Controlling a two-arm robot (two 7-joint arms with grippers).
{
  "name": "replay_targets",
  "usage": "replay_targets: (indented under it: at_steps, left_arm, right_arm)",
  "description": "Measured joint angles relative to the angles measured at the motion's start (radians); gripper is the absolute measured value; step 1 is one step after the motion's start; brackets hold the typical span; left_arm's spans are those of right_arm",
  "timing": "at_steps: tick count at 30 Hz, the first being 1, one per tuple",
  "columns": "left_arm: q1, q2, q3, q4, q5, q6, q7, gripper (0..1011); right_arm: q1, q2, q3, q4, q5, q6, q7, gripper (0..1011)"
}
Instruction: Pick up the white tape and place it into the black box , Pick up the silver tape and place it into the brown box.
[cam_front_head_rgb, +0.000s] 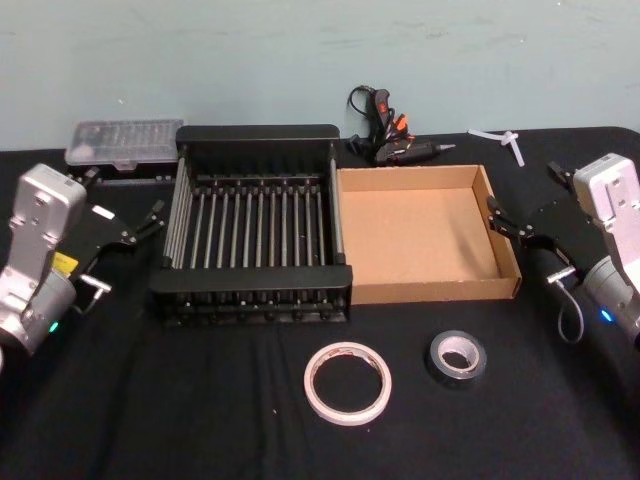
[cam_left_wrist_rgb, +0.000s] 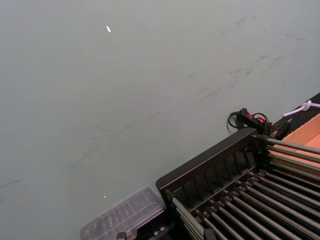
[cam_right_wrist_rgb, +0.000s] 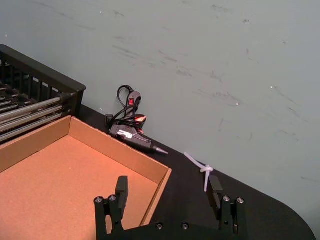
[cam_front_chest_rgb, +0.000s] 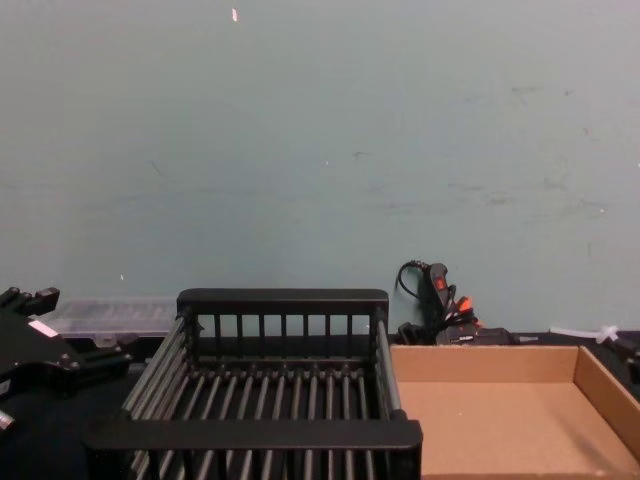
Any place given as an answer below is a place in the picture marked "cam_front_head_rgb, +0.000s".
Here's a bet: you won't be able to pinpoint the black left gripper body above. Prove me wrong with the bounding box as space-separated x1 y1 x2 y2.
49 202 139 286

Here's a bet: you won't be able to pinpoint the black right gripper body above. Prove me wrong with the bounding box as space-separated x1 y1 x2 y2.
522 192 609 276

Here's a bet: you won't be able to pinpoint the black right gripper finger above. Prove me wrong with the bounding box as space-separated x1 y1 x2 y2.
546 159 576 194
486 195 539 249

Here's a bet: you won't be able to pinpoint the silver tape roll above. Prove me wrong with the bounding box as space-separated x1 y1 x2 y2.
423 329 489 391

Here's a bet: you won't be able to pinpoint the white tape roll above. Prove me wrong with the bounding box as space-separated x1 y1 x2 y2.
303 342 394 427

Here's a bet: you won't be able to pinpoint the clear plastic case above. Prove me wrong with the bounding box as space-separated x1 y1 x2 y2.
63 118 185 187

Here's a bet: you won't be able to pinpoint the small white three-armed plastic piece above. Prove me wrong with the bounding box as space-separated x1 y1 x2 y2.
467 128 527 169

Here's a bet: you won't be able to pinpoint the shallow brown cardboard tray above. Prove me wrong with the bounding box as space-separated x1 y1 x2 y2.
337 163 524 305

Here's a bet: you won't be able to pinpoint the black rack with steel bars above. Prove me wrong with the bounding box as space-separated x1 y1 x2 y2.
148 123 354 329

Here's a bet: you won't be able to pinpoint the black table cloth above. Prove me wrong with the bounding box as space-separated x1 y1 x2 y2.
0 124 640 480

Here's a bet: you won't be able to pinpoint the thin wrist cable with plug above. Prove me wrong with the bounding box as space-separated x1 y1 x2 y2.
546 266 587 345
72 273 114 316

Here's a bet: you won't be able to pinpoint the black corded tool orange parts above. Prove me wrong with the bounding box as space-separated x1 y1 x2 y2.
344 85 457 167

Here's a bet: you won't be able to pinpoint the plain pale wall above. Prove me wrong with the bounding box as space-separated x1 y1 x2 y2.
0 0 640 152

